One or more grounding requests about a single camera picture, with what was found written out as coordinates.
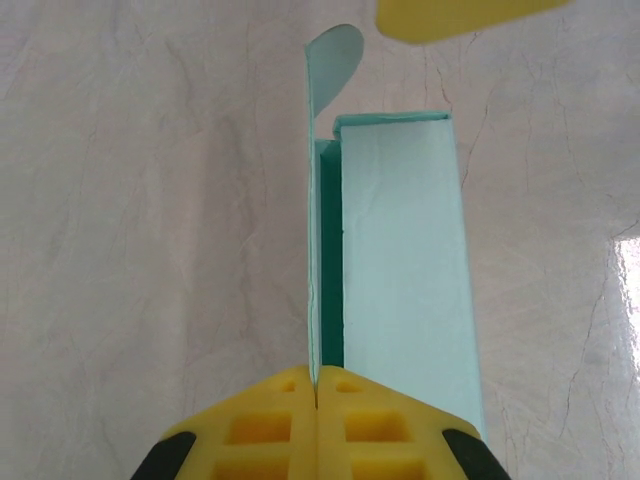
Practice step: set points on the light blue paper box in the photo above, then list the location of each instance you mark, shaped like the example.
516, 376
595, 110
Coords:
400, 250

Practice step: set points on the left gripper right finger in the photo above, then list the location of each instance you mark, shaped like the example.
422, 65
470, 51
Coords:
430, 425

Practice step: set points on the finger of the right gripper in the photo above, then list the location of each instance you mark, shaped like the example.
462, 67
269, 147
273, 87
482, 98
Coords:
440, 20

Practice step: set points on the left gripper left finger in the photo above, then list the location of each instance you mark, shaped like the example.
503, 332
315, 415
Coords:
215, 435

